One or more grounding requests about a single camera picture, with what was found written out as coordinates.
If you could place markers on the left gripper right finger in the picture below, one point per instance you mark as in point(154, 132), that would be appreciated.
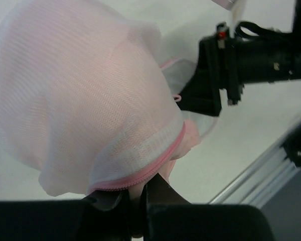
point(168, 216)

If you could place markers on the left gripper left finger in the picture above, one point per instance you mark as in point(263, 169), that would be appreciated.
point(98, 216)

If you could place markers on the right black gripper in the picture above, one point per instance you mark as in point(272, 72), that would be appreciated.
point(216, 70)

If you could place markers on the white mesh laundry bag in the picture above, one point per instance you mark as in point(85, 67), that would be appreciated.
point(83, 99)

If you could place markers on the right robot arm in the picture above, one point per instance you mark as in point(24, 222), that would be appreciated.
point(266, 55)

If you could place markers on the aluminium mounting rail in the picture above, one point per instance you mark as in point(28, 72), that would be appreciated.
point(261, 180)

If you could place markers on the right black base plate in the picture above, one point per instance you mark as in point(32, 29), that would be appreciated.
point(292, 146)

